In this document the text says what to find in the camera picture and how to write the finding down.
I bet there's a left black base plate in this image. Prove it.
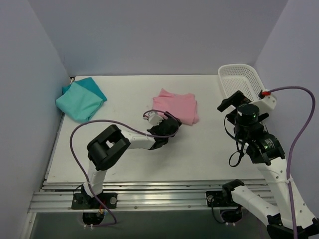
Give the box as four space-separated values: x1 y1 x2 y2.
71 193 118 210

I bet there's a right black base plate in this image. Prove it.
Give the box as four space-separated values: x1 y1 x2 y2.
205 190 251 209

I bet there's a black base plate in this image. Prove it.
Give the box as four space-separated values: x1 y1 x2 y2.
71 193 118 210
205 190 251 209

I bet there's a pink t shirt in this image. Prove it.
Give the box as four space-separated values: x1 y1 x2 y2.
152 89 199 125

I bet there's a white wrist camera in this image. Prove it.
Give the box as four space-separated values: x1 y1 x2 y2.
252 89 277 114
143 112 163 126

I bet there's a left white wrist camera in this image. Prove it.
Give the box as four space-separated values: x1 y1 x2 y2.
143 112 163 126

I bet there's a white plastic basket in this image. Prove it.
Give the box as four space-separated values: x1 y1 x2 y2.
218 64 266 102

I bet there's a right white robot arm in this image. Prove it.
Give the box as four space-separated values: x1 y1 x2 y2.
217 91 319 239

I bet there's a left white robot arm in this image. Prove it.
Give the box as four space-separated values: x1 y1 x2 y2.
81 110 182 209

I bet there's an aluminium rail frame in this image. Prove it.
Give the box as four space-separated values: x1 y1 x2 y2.
20 114 307 239

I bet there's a black wire loop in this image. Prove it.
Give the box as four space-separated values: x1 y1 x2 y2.
223 115 250 168

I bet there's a teal folded t shirt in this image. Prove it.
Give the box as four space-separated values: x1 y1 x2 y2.
55 77 107 123

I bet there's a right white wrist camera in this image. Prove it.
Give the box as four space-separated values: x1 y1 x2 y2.
252 89 277 114

